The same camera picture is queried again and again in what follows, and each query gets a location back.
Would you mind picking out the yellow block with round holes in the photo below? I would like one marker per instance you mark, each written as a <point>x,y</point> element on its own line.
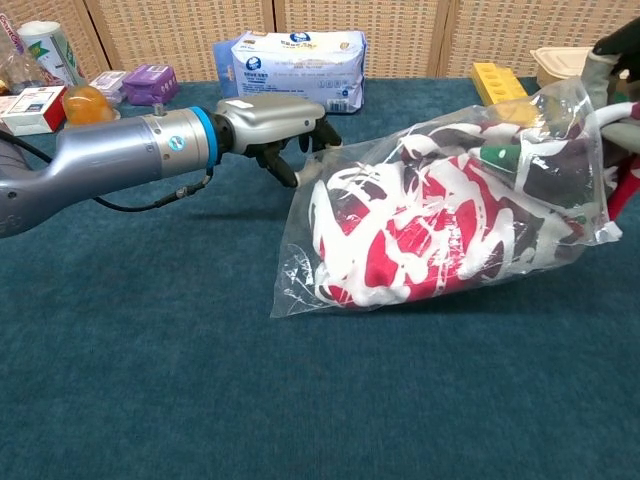
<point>497,82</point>

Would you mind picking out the clear plastic water bottle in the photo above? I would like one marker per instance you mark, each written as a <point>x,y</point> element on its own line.
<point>15,65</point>

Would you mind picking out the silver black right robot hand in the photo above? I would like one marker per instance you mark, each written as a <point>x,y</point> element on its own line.
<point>625,45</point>

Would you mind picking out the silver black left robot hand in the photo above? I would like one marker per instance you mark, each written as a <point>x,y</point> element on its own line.
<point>270,117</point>

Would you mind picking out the rattan folding screen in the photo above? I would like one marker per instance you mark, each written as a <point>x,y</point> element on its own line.
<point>400,35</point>

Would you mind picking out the blue carpet table mat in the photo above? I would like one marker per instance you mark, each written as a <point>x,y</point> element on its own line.
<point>200,375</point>

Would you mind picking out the white red cardboard box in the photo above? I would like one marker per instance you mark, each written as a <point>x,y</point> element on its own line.
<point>32,107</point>

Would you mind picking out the beige lidded lunch box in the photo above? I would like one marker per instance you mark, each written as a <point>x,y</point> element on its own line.
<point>562,62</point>

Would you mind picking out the clear plastic zip bag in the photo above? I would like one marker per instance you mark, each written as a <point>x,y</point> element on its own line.
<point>300,280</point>

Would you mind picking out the purple cardboard box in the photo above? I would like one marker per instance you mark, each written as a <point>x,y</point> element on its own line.
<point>150,84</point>

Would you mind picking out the red white patterned garment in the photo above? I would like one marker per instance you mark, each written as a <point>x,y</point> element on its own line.
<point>415,250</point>

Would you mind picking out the pale lilac clear box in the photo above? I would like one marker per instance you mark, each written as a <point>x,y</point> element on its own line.
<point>107,82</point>

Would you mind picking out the white blue tissue pack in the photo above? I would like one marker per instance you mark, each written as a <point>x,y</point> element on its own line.
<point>295,70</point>

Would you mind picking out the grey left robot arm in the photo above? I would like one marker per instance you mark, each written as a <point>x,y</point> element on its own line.
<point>110,155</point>

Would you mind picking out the white capped green label bottle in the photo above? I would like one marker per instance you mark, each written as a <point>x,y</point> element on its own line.
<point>47,50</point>

